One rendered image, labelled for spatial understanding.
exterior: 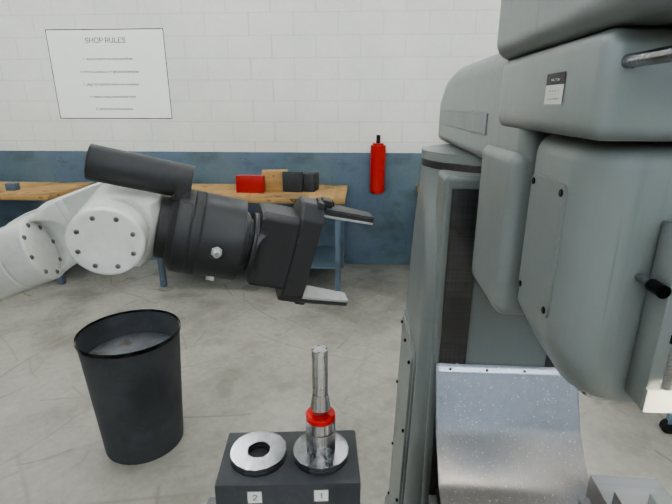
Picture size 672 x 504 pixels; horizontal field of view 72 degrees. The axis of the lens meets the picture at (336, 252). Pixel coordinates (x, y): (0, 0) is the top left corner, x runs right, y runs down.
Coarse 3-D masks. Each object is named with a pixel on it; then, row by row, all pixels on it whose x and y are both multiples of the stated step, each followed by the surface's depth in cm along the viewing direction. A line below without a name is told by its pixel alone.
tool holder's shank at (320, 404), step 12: (312, 348) 69; (324, 348) 69; (312, 360) 69; (324, 360) 68; (312, 372) 69; (324, 372) 69; (312, 384) 70; (324, 384) 69; (312, 396) 71; (324, 396) 70; (312, 408) 71; (324, 408) 70
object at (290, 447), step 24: (264, 432) 78; (288, 432) 80; (336, 432) 80; (240, 456) 72; (264, 456) 72; (288, 456) 74; (312, 456) 72; (336, 456) 72; (216, 480) 70; (240, 480) 69; (264, 480) 69; (288, 480) 69; (312, 480) 69; (336, 480) 69
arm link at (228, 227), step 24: (216, 216) 45; (240, 216) 46; (264, 216) 47; (288, 216) 48; (312, 216) 48; (216, 240) 45; (240, 240) 46; (264, 240) 48; (288, 240) 48; (312, 240) 49; (216, 264) 46; (240, 264) 48; (264, 264) 49; (288, 264) 50; (288, 288) 50
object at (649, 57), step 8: (656, 48) 36; (664, 48) 35; (624, 56) 40; (632, 56) 39; (640, 56) 38; (648, 56) 37; (656, 56) 36; (664, 56) 35; (624, 64) 40; (632, 64) 39; (640, 64) 38; (648, 64) 37
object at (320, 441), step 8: (312, 432) 71; (320, 432) 70; (328, 432) 71; (312, 440) 71; (320, 440) 71; (328, 440) 71; (312, 448) 72; (320, 448) 71; (328, 448) 72; (320, 456) 72
